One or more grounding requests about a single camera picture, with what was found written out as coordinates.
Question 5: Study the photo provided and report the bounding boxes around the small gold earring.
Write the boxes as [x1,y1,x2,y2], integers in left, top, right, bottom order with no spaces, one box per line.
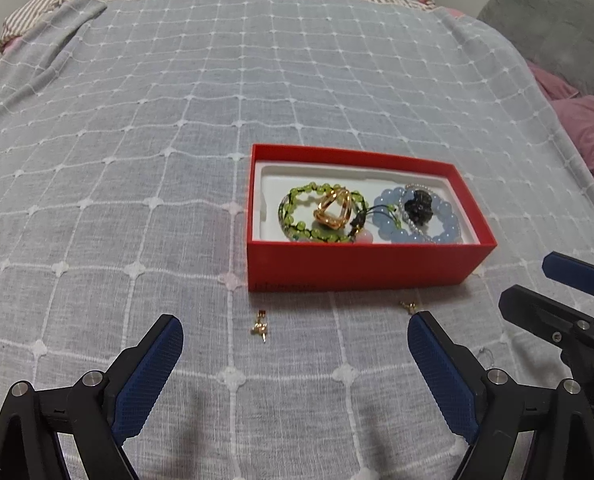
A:
[250,310,268,342]

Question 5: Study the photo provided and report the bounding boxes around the black hair claw clip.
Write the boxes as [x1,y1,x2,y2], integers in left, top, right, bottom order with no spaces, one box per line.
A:
[402,188,434,226]

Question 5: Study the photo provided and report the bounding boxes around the clear pearl bead bracelet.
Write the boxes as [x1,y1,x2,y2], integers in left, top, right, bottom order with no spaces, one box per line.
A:
[396,182,448,241]

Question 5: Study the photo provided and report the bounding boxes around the gold green stone ring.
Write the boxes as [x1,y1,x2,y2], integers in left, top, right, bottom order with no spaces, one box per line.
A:
[312,185,357,230]

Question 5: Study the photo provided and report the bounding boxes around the green bead bracelet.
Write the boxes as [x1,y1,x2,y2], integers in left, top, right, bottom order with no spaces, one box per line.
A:
[277,181,371,245]

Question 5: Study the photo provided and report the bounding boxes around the pink blanket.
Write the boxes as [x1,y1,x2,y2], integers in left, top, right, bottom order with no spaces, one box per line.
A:
[527,61,594,178]

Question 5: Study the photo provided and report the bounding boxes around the grey cushion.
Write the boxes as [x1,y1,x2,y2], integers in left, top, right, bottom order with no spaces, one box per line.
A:
[478,0,594,96]

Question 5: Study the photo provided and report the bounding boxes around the grey checked bedspread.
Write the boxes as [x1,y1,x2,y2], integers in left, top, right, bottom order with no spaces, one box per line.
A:
[0,0,594,479]

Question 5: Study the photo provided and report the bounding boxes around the blue bead bracelet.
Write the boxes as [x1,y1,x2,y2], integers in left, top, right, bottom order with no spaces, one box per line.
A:
[374,185,462,245]

